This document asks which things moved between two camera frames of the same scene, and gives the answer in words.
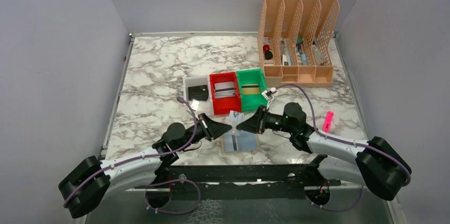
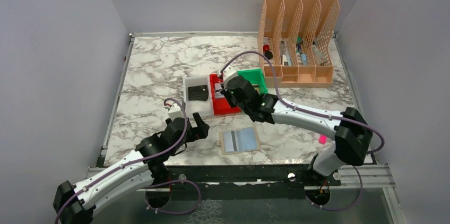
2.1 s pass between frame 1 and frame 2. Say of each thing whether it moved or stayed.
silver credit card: stayed
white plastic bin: stayed
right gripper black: moved
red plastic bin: stayed
